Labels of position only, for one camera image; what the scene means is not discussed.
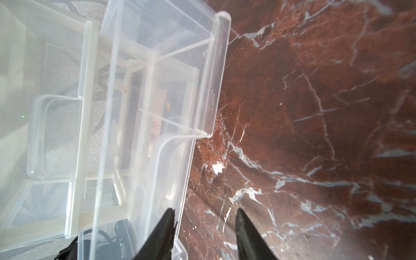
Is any clear plastic drawer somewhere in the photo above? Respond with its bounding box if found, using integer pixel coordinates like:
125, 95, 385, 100
27, 21, 99, 238
79, 1, 231, 260

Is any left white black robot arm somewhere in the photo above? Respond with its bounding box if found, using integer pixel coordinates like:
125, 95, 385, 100
54, 220, 134, 260

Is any white plastic drawer organizer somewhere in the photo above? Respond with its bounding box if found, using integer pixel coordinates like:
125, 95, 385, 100
0, 0, 200, 254

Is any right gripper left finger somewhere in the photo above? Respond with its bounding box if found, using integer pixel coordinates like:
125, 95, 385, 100
133, 208, 177, 260

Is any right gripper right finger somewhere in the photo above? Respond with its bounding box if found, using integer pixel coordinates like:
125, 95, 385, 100
235, 208, 278, 260

